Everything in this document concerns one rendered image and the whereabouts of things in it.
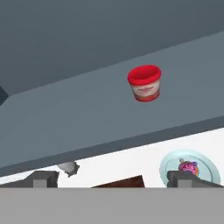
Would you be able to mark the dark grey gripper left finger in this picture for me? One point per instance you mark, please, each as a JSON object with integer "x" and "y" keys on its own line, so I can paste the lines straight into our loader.
{"x": 40, "y": 178}

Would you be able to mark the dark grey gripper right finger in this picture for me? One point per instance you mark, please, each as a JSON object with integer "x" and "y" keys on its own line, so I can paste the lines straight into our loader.
{"x": 181, "y": 179}

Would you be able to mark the dark brown cutting board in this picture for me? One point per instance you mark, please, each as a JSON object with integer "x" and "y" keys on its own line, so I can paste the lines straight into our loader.
{"x": 124, "y": 183}

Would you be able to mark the grey open cabinet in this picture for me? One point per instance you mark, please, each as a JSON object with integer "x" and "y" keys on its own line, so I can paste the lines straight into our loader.
{"x": 87, "y": 87}

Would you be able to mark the pink frosted donut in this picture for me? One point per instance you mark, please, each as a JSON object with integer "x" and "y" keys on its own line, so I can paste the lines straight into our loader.
{"x": 188, "y": 167}

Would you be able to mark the pale blue plate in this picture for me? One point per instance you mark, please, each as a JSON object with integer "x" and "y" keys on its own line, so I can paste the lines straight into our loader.
{"x": 207, "y": 166}

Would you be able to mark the grey crumpled pastry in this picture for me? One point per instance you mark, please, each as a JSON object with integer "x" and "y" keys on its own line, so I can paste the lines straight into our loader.
{"x": 68, "y": 168}

